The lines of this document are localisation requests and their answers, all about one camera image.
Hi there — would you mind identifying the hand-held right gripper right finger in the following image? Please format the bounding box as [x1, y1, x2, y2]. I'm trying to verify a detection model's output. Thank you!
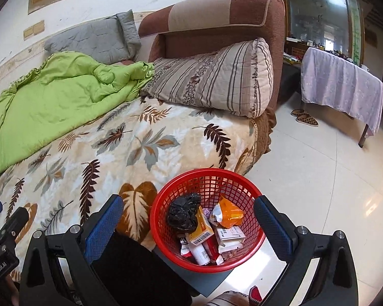
[254, 195, 360, 306]

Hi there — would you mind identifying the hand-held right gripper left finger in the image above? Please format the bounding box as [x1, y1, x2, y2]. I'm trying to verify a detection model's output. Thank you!
[19, 194, 125, 306]

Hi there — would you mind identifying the white box with black stripe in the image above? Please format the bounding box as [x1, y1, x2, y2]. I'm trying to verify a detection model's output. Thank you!
[216, 226, 247, 243]

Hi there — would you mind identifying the orange snack wrapper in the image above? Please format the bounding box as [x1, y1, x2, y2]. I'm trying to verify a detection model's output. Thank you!
[210, 194, 246, 229]

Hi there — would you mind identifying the long red carton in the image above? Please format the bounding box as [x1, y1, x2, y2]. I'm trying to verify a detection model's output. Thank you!
[202, 239, 224, 266]

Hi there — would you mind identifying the orange carton box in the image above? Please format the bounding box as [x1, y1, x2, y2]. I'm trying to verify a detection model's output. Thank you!
[185, 206, 215, 246]

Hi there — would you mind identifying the small white bottle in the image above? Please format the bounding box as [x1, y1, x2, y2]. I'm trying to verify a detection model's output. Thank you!
[191, 242, 211, 266]

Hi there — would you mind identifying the black plastic bag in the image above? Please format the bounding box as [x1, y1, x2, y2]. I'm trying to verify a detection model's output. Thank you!
[166, 193, 202, 234]

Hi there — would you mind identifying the red plastic basket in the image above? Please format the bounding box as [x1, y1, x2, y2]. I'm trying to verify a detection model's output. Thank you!
[149, 167, 267, 274]

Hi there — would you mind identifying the red and white printed box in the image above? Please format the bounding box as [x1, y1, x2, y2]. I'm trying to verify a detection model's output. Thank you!
[178, 234, 195, 259]

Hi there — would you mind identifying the leaf print blanket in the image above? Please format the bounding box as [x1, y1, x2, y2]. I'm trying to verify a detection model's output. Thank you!
[0, 97, 277, 294]

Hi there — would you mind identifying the dark grey stool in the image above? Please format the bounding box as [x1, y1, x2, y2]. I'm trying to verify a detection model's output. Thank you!
[153, 245, 233, 297]

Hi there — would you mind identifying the green quilt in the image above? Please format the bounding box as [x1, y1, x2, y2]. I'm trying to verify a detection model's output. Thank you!
[0, 52, 155, 184]

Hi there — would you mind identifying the wooden table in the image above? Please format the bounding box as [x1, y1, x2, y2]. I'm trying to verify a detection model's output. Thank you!
[358, 124, 371, 149]

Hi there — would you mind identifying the black side cabinet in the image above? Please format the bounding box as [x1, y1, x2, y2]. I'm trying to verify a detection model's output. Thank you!
[276, 36, 307, 103]

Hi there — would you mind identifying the table with lilac cloth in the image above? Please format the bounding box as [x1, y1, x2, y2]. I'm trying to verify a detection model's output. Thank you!
[301, 47, 383, 136]

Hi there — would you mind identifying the striped beige pillow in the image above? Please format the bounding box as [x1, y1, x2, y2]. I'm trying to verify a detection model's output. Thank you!
[140, 37, 274, 118]

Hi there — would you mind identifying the grey quilted pillow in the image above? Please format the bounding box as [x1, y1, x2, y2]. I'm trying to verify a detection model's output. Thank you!
[44, 9, 141, 65]

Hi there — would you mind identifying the brown sofa headboard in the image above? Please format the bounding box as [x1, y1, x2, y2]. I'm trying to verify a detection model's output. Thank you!
[138, 0, 286, 112]

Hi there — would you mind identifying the framed mirror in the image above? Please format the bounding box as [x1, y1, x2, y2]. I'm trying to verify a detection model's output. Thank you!
[265, 0, 366, 67]

